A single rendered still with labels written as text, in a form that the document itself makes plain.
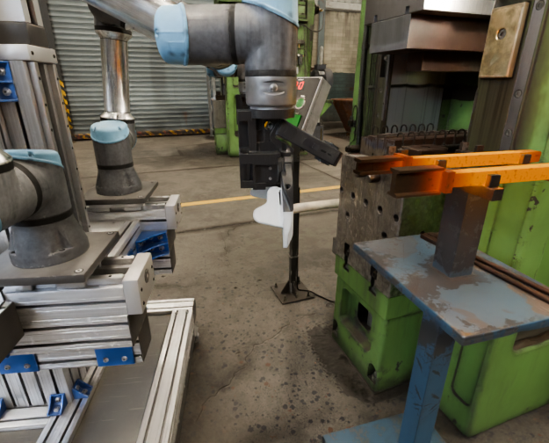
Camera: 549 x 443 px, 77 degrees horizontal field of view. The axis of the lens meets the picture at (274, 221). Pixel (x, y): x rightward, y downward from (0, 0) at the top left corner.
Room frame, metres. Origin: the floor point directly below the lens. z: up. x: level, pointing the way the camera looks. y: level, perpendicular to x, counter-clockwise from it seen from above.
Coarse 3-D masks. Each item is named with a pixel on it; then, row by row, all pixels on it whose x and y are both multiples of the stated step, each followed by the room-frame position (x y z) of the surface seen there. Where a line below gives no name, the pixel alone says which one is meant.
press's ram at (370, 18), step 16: (368, 0) 1.40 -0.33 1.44; (384, 0) 1.31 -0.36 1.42; (400, 0) 1.23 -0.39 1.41; (416, 0) 1.16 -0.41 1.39; (432, 0) 1.14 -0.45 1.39; (448, 0) 1.16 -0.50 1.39; (464, 0) 1.18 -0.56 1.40; (480, 0) 1.20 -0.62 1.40; (368, 16) 1.39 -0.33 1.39; (384, 16) 1.30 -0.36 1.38; (464, 16) 1.23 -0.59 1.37; (480, 16) 1.23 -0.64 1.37
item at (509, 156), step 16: (368, 160) 0.63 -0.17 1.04; (384, 160) 0.64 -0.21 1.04; (400, 160) 0.65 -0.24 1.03; (416, 160) 0.66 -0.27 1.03; (432, 160) 0.67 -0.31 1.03; (448, 160) 0.67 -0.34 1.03; (464, 160) 0.68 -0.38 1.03; (480, 160) 0.69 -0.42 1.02; (496, 160) 0.70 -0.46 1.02; (512, 160) 0.71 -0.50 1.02
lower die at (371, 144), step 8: (368, 136) 1.32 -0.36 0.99; (376, 136) 1.29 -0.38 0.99; (392, 136) 1.23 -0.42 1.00; (400, 136) 1.24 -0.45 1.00; (408, 136) 1.26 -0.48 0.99; (416, 136) 1.27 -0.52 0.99; (432, 136) 1.27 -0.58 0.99; (440, 136) 1.27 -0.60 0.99; (448, 136) 1.27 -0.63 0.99; (456, 136) 1.27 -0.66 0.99; (368, 144) 1.32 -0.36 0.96; (376, 144) 1.27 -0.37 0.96; (384, 144) 1.23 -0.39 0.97; (392, 144) 1.19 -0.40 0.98; (400, 144) 1.19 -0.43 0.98; (408, 144) 1.20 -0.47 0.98; (416, 144) 1.21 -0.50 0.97; (440, 144) 1.25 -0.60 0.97; (448, 144) 1.26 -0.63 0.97; (360, 152) 1.36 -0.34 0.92; (368, 152) 1.31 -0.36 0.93; (376, 152) 1.27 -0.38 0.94; (384, 152) 1.22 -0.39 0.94
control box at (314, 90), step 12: (300, 84) 1.70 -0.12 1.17; (312, 84) 1.65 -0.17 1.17; (324, 84) 1.65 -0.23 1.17; (300, 96) 1.66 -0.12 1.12; (312, 96) 1.62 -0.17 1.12; (324, 96) 1.65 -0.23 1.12; (300, 108) 1.62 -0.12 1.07; (312, 108) 1.60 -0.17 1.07; (300, 120) 1.58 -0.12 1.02; (312, 120) 1.60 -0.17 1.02; (312, 132) 1.60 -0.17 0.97
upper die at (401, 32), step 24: (384, 24) 1.30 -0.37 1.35; (408, 24) 1.18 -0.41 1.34; (432, 24) 1.21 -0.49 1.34; (456, 24) 1.24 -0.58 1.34; (480, 24) 1.27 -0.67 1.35; (384, 48) 1.28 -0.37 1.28; (408, 48) 1.18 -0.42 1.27; (432, 48) 1.21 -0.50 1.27; (456, 48) 1.25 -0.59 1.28; (480, 48) 1.28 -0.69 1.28
